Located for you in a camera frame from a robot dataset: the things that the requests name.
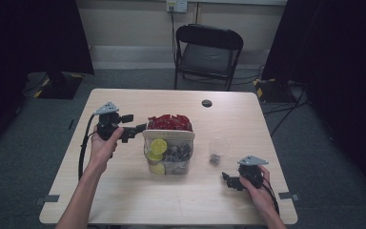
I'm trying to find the black folding chair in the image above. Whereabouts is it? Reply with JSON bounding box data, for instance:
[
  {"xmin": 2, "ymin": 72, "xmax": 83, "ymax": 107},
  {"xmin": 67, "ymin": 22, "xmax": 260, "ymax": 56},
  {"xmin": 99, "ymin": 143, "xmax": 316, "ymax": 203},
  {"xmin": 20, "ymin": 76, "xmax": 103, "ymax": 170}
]
[{"xmin": 173, "ymin": 23, "xmax": 245, "ymax": 92}]

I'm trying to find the black floor cable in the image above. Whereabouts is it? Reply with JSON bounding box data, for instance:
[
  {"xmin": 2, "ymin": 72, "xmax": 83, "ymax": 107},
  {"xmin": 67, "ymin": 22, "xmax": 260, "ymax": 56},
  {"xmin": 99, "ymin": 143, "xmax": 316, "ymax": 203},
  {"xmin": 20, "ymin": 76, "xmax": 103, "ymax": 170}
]
[{"xmin": 262, "ymin": 87, "xmax": 310, "ymax": 138}]

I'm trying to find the dried lemon slice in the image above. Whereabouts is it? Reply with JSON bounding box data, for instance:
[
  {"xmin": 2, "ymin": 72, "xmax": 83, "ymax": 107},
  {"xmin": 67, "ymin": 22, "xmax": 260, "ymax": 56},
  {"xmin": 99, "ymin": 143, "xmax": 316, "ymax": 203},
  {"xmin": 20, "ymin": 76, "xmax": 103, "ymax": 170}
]
[
  {"xmin": 145, "ymin": 150, "xmax": 164, "ymax": 162},
  {"xmin": 149, "ymin": 162, "xmax": 167, "ymax": 176},
  {"xmin": 150, "ymin": 137, "xmax": 169, "ymax": 156}
]

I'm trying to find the white wall socket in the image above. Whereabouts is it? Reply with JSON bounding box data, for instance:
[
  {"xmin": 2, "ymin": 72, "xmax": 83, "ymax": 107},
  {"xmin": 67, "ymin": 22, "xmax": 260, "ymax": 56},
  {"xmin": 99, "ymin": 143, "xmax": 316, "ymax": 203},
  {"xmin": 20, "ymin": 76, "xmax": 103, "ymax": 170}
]
[{"xmin": 166, "ymin": 0, "xmax": 189, "ymax": 14}]

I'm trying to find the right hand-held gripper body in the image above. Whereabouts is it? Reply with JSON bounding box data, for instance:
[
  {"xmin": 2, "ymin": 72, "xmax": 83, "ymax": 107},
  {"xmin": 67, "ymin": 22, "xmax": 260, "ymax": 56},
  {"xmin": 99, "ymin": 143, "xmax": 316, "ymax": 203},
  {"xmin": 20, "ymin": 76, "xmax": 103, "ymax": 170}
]
[{"xmin": 236, "ymin": 155, "xmax": 270, "ymax": 190}]

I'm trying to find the grey tape strip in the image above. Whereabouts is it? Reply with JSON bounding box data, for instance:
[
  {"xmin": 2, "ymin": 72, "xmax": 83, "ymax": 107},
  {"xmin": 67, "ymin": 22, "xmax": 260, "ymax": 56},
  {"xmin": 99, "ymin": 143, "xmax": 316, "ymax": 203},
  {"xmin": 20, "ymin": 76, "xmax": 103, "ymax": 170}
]
[
  {"xmin": 277, "ymin": 191, "xmax": 301, "ymax": 201},
  {"xmin": 33, "ymin": 194, "xmax": 60, "ymax": 205}
]

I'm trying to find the clear plastic compartment box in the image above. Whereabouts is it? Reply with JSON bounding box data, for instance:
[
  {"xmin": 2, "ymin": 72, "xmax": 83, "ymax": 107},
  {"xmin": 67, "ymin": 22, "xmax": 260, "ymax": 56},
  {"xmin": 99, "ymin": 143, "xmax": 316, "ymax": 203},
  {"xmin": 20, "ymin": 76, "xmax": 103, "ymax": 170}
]
[{"xmin": 141, "ymin": 114, "xmax": 196, "ymax": 177}]

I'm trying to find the clear drinking glass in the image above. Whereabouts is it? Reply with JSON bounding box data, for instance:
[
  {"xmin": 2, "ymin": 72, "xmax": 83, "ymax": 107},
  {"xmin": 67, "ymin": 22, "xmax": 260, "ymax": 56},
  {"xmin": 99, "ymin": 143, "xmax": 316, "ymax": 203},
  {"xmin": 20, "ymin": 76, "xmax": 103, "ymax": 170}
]
[{"xmin": 208, "ymin": 136, "xmax": 231, "ymax": 167}]

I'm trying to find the black stand base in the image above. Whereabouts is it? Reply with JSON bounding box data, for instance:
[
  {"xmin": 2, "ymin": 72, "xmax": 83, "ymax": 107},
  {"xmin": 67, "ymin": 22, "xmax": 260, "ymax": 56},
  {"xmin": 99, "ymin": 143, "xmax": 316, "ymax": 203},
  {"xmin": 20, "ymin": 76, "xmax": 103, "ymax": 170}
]
[
  {"xmin": 37, "ymin": 71, "xmax": 84, "ymax": 100},
  {"xmin": 253, "ymin": 77, "xmax": 293, "ymax": 104}
]

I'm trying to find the pile of dark dried fruit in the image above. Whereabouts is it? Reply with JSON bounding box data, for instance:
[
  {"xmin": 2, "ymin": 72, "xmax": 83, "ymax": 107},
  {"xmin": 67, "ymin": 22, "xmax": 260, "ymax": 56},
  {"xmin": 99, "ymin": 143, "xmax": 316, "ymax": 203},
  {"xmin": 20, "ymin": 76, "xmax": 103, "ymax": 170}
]
[{"xmin": 163, "ymin": 142, "xmax": 193, "ymax": 163}]

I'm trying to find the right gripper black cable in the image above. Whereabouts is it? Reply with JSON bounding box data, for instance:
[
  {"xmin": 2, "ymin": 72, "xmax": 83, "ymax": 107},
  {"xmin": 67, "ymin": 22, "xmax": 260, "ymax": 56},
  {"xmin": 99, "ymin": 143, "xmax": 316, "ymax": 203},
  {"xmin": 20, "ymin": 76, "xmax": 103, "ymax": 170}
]
[{"xmin": 260, "ymin": 176, "xmax": 280, "ymax": 216}]

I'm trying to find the person's right hand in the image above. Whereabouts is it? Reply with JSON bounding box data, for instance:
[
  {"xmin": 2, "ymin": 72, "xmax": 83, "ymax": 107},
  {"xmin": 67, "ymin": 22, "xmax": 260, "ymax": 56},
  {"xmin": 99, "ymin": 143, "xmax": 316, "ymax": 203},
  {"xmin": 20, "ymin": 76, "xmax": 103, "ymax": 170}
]
[{"xmin": 238, "ymin": 165, "xmax": 278, "ymax": 218}]

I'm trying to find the black wall socket cable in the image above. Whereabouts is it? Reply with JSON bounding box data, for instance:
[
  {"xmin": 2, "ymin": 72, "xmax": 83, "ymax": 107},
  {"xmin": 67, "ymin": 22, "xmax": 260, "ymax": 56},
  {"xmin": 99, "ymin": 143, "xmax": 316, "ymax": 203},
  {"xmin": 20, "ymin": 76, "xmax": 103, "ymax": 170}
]
[{"xmin": 170, "ymin": 6, "xmax": 178, "ymax": 66}]

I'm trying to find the person's left hand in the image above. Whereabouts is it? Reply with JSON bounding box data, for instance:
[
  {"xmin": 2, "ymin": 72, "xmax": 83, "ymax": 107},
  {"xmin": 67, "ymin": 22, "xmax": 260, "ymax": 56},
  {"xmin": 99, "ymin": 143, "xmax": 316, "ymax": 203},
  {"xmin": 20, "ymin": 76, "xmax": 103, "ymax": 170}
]
[{"xmin": 87, "ymin": 126, "xmax": 125, "ymax": 175}]

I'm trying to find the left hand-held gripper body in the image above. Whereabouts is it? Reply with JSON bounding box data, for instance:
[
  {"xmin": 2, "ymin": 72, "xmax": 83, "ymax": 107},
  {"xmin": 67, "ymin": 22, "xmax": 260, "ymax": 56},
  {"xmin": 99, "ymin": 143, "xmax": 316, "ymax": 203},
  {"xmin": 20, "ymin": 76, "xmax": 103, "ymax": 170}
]
[{"xmin": 93, "ymin": 101, "xmax": 122, "ymax": 141}]

